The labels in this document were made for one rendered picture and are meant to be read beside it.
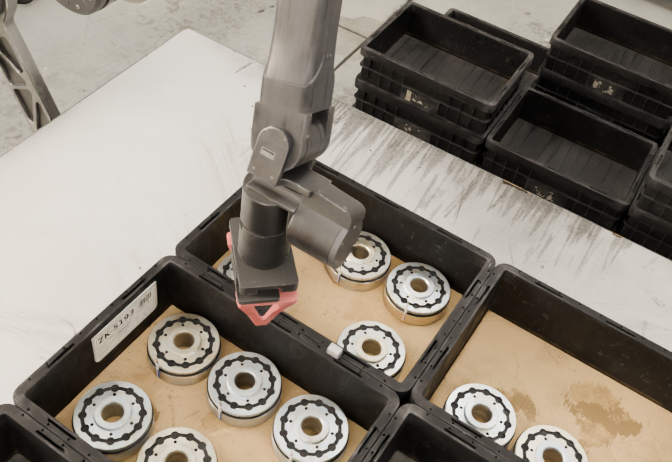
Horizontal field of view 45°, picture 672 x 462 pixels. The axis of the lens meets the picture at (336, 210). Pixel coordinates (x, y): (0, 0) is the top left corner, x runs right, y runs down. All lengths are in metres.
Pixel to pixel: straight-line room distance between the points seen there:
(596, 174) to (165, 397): 1.52
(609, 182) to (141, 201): 1.32
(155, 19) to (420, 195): 1.87
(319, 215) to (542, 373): 0.59
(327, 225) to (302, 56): 0.17
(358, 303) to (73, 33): 2.17
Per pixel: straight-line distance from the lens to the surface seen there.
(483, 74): 2.39
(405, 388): 1.09
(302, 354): 1.13
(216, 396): 1.14
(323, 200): 0.80
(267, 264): 0.88
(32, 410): 1.07
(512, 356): 1.29
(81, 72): 3.04
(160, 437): 1.12
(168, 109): 1.78
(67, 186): 1.63
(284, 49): 0.78
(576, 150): 2.41
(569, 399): 1.28
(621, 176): 2.39
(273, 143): 0.79
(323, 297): 1.28
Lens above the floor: 1.85
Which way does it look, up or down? 46 degrees down
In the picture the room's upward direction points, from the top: 10 degrees clockwise
